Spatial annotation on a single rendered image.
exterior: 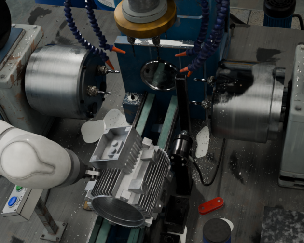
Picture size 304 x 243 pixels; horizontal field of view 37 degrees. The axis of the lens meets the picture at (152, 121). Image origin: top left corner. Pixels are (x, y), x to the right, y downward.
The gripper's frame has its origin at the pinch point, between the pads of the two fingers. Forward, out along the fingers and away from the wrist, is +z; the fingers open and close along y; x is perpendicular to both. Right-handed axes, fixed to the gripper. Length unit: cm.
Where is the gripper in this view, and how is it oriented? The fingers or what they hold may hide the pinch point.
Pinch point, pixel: (93, 173)
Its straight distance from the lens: 124.9
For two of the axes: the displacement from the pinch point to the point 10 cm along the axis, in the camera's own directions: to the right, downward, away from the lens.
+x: -1.6, 9.8, -1.4
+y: -9.6, -1.2, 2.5
